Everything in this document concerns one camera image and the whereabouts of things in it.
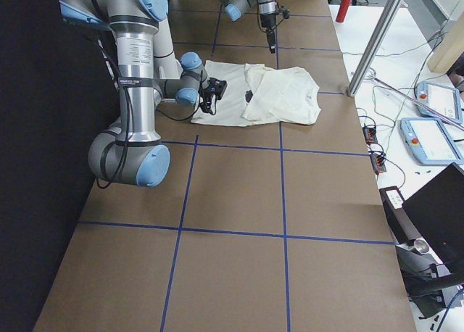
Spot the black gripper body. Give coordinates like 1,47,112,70
199,78,228,113
260,13,277,32

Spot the cream long-sleeve t-shirt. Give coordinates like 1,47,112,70
191,60,321,127

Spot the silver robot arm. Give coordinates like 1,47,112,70
59,0,227,187
218,0,278,54

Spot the red cylindrical bottle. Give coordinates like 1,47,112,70
336,0,352,23

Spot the orange black connector block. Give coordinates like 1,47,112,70
362,125,378,145

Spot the reacher grabber stick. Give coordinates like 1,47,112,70
365,67,464,125

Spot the near blue teach pendant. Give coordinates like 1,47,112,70
399,117,463,166

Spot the blue teach pendant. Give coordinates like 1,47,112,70
415,81,463,125
399,117,463,166

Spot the far blue teach pendant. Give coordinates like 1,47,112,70
415,81,463,125

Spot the black box with label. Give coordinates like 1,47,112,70
379,186,422,244

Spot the black monitor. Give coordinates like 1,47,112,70
403,163,463,273

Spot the silver metal cup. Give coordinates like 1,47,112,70
407,238,430,255

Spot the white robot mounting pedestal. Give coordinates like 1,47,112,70
152,18,182,79

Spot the aluminium frame post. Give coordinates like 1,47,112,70
347,0,404,97

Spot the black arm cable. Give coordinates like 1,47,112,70
94,34,218,190

